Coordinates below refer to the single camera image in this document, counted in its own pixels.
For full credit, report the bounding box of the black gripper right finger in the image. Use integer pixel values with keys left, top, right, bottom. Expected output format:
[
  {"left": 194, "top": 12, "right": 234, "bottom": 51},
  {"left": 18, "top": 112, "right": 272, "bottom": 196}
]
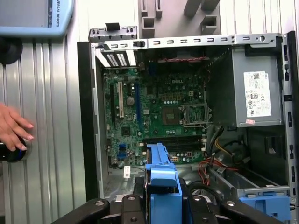
[{"left": 184, "top": 195, "right": 281, "bottom": 224}]

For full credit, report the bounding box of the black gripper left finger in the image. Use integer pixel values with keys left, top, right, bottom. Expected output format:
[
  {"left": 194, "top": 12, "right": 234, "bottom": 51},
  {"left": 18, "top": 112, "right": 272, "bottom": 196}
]
[{"left": 49, "top": 195, "right": 147, "bottom": 224}]

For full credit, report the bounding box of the hard disk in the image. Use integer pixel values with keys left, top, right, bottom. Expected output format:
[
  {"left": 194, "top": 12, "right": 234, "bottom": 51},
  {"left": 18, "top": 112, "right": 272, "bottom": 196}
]
[{"left": 140, "top": 142, "right": 193, "bottom": 224}]

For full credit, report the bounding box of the round black tool blue ring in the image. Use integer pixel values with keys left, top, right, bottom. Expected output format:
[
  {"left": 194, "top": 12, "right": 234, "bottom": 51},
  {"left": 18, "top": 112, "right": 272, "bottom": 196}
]
[{"left": 0, "top": 136, "right": 33, "bottom": 163}]

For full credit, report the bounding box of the person's hand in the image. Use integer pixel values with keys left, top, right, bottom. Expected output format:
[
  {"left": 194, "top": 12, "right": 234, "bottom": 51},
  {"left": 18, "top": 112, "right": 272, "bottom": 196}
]
[{"left": 0, "top": 101, "right": 35, "bottom": 151}]

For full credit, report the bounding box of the metal optical drive cage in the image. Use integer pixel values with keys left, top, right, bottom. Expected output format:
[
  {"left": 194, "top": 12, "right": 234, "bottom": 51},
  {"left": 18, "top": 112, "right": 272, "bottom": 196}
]
[{"left": 207, "top": 167, "right": 294, "bottom": 224}]

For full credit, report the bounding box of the black RAM slot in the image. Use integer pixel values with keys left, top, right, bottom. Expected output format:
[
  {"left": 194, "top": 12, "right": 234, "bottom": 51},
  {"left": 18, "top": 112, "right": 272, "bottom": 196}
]
[
  {"left": 167, "top": 144, "right": 204, "bottom": 149},
  {"left": 143, "top": 141, "right": 204, "bottom": 146},
  {"left": 143, "top": 137, "right": 204, "bottom": 142},
  {"left": 168, "top": 148, "right": 204, "bottom": 153}
]

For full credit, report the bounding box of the blue drive cage latch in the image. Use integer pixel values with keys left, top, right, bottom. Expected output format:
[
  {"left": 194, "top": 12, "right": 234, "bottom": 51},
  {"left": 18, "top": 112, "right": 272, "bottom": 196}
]
[{"left": 238, "top": 190, "right": 292, "bottom": 222}]

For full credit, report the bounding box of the CPU socket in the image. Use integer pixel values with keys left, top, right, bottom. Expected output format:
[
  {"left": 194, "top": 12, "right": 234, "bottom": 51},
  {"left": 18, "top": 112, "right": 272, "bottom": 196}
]
[{"left": 162, "top": 106, "right": 182, "bottom": 126}]

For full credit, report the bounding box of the green motherboard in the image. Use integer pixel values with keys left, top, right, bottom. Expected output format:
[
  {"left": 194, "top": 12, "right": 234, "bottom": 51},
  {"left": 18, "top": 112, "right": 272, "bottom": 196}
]
[{"left": 102, "top": 67, "right": 212, "bottom": 168}]

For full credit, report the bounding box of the black open PC case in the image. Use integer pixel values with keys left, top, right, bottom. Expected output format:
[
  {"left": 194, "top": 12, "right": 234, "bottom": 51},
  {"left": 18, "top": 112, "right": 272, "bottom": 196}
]
[{"left": 77, "top": 30, "right": 299, "bottom": 224}]

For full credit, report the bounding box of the metal socket cover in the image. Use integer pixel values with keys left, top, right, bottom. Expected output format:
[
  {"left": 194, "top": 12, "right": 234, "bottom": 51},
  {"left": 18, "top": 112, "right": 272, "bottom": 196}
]
[{"left": 181, "top": 104, "right": 213, "bottom": 128}]

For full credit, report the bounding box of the blue expansion slot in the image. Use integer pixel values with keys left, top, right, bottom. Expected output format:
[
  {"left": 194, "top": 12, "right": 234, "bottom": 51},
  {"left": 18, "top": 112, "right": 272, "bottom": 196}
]
[{"left": 135, "top": 83, "right": 141, "bottom": 126}]

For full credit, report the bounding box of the black expansion slot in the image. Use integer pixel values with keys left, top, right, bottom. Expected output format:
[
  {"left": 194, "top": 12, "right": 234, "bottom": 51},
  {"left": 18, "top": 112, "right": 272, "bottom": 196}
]
[{"left": 109, "top": 83, "right": 117, "bottom": 123}]

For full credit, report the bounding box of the white expansion slot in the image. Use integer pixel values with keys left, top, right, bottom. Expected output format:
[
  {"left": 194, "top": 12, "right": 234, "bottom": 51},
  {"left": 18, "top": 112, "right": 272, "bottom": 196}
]
[{"left": 117, "top": 81, "right": 124, "bottom": 118}]

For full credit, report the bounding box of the grey power supply unit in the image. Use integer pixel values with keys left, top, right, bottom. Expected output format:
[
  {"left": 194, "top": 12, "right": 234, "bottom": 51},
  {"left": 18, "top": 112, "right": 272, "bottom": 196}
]
[{"left": 206, "top": 45, "right": 285, "bottom": 128}]

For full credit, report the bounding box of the black case fan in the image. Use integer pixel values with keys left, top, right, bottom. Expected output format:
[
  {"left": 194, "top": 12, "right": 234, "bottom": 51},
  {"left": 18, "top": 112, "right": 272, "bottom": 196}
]
[{"left": 147, "top": 46, "right": 211, "bottom": 70}]

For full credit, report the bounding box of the metal expansion card retainer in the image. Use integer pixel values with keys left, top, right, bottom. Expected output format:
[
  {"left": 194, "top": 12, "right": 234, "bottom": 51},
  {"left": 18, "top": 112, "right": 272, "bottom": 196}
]
[{"left": 88, "top": 22, "right": 138, "bottom": 43}]

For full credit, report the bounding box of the grey parts rack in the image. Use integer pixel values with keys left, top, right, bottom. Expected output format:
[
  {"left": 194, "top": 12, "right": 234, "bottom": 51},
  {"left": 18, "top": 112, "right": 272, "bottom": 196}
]
[{"left": 137, "top": 0, "right": 221, "bottom": 39}]

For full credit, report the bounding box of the black round object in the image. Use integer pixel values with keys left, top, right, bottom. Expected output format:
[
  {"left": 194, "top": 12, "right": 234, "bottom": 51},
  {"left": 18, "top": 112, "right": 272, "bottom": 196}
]
[{"left": 0, "top": 37, "right": 23, "bottom": 64}]

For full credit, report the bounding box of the pale blue teach pendant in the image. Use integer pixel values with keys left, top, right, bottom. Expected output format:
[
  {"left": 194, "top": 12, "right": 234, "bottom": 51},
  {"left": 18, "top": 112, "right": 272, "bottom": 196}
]
[{"left": 0, "top": 0, "right": 75, "bottom": 38}]

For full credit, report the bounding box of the orange red wire bundle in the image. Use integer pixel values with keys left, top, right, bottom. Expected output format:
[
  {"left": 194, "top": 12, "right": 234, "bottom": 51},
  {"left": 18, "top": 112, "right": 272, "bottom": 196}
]
[{"left": 198, "top": 156, "right": 240, "bottom": 186}]

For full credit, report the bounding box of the yellow black power wire bundle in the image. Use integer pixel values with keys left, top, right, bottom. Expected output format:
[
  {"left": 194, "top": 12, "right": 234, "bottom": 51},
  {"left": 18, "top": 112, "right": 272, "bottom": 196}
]
[{"left": 209, "top": 125, "right": 226, "bottom": 154}]

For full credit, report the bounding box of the red black twisted fan wire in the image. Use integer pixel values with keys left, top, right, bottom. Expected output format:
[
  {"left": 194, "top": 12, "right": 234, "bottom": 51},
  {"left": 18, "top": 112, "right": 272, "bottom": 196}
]
[{"left": 157, "top": 56, "right": 210, "bottom": 70}]

